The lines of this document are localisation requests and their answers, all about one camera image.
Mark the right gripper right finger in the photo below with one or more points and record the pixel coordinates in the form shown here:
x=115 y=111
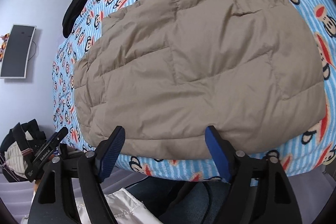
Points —
x=275 y=201

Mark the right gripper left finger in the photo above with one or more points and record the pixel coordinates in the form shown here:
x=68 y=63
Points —
x=54 y=201

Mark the khaki puffer jacket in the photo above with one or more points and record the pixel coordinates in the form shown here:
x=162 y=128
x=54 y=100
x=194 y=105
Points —
x=165 y=70

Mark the pile of clothes on floor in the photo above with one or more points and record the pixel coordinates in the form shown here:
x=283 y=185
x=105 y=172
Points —
x=13 y=164

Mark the white jacket of person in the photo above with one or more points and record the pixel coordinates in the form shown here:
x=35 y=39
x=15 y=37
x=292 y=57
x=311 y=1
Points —
x=124 y=206

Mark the black folded garment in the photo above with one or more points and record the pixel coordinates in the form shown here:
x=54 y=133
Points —
x=71 y=14

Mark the wall mounted monitor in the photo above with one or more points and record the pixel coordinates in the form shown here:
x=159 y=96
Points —
x=16 y=53

